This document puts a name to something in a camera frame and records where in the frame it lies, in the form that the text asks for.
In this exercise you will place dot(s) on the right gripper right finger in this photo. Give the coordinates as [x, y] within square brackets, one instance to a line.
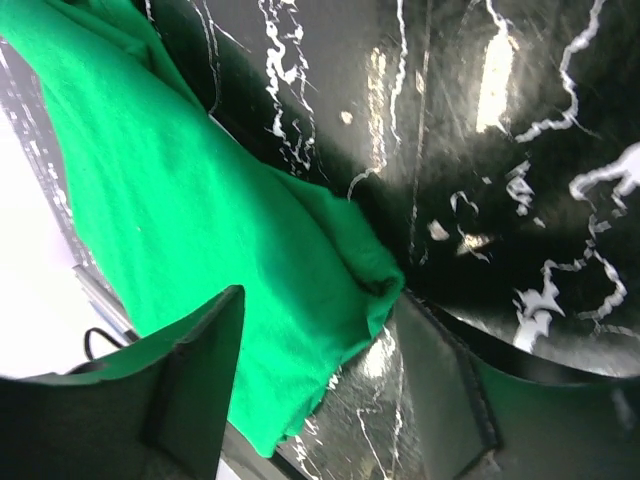
[486, 410]

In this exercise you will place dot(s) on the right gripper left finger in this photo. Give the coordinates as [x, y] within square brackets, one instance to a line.
[156, 409]

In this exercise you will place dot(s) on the green t shirt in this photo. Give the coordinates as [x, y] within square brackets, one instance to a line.
[173, 211]

